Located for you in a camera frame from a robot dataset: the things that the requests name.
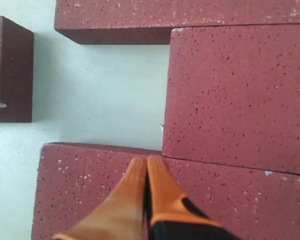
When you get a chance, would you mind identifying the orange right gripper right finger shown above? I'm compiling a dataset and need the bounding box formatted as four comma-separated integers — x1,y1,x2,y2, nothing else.
147,155,225,240

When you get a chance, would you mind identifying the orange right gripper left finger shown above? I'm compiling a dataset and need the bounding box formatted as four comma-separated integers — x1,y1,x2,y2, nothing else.
53,157,147,240

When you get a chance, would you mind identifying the red brick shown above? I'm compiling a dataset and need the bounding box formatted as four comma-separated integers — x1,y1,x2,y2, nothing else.
31,142,300,240
54,0,300,45
162,24,300,174
0,16,34,123

